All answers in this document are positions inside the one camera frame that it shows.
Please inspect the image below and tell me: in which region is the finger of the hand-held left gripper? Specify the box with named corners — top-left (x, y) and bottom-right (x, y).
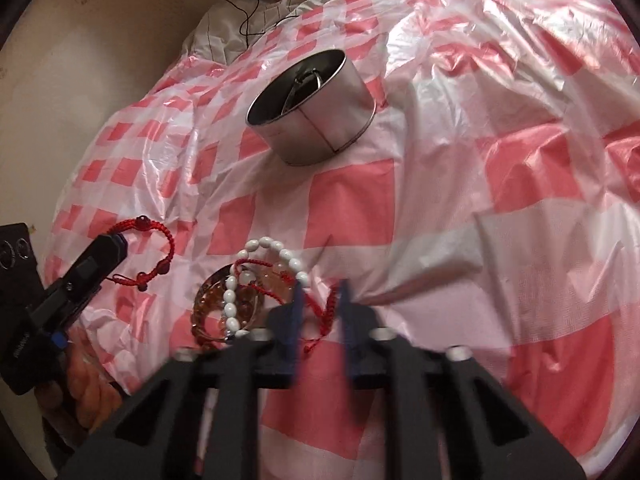
top-left (45, 232), bottom-right (128, 311)

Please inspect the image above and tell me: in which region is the red white checkered plastic sheet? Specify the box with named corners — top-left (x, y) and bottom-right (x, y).
top-left (37, 0), bottom-right (640, 480)

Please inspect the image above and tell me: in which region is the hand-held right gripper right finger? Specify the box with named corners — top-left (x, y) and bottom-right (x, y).
top-left (337, 280), bottom-right (588, 480)

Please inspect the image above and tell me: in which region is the white grid quilt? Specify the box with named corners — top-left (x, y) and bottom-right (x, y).
top-left (177, 0), bottom-right (451, 61)

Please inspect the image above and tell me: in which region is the white bead bracelet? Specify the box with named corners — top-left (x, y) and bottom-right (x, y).
top-left (220, 237), bottom-right (308, 341)

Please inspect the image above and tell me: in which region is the thin red cord bracelet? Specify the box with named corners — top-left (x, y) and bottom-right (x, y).
top-left (227, 257), bottom-right (341, 356)

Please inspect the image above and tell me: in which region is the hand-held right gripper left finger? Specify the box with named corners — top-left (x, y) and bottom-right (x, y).
top-left (55, 280), bottom-right (307, 480)

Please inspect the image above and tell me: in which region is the red cord bracelet with bead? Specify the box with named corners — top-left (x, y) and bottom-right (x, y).
top-left (107, 215), bottom-right (176, 293)

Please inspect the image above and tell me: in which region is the silver metal bracelet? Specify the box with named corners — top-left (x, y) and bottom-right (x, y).
top-left (282, 66), bottom-right (323, 113)

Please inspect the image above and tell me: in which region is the black cable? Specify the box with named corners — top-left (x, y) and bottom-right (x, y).
top-left (195, 0), bottom-right (301, 43)

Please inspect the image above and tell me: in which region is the person's left hand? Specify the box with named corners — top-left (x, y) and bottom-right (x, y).
top-left (37, 329), bottom-right (125, 433)

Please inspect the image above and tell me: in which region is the round metal tin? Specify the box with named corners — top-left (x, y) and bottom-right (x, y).
top-left (245, 49), bottom-right (377, 167)

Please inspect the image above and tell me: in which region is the brown bead bracelet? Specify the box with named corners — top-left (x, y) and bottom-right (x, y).
top-left (190, 265), bottom-right (296, 343)

